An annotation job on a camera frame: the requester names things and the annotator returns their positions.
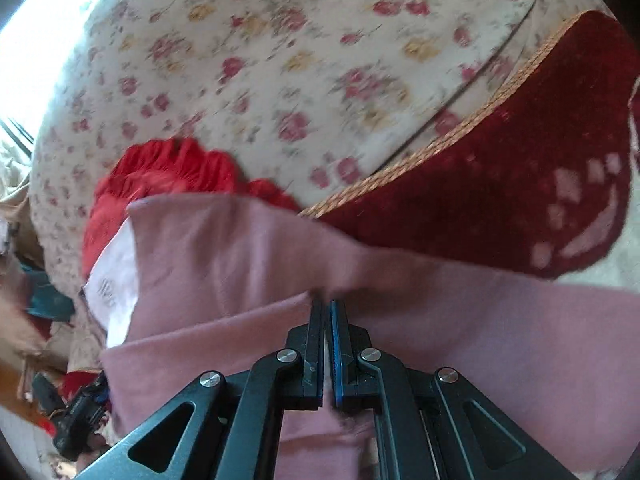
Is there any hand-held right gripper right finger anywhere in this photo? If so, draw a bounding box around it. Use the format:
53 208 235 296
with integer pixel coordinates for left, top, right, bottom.
327 299 576 480

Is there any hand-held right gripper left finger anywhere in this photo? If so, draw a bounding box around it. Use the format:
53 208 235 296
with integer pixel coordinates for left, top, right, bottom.
75 299 326 480

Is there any pink knit garment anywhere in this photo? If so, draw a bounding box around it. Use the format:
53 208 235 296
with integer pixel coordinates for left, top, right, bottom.
82 195 640 480

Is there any teal cloth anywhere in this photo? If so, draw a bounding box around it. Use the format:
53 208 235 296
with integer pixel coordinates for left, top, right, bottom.
27 267 76 323

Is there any red frilled cushion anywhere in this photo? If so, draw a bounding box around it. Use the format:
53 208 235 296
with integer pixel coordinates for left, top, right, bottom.
82 137 301 281

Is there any red and white plush blanket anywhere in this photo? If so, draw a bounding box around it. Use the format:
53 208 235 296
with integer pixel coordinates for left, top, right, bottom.
300 10 640 301

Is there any beige curtain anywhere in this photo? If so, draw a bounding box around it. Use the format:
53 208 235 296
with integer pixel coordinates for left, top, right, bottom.
0 125 43 266

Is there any floral bed sheet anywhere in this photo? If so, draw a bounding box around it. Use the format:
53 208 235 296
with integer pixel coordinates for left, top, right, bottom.
30 0 551 293

